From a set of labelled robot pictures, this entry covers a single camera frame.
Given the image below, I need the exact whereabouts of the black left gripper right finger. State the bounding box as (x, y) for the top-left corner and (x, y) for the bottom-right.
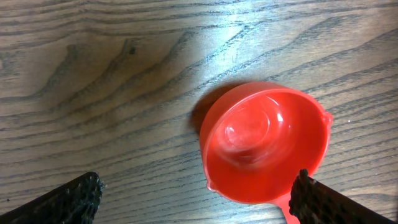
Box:
(289, 169), (395, 224)

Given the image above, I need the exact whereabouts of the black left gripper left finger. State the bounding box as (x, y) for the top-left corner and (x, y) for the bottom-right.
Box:
(1, 172), (105, 224)

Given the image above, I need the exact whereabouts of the red measuring scoop blue handle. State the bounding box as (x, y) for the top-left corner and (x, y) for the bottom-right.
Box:
(200, 82), (333, 223)

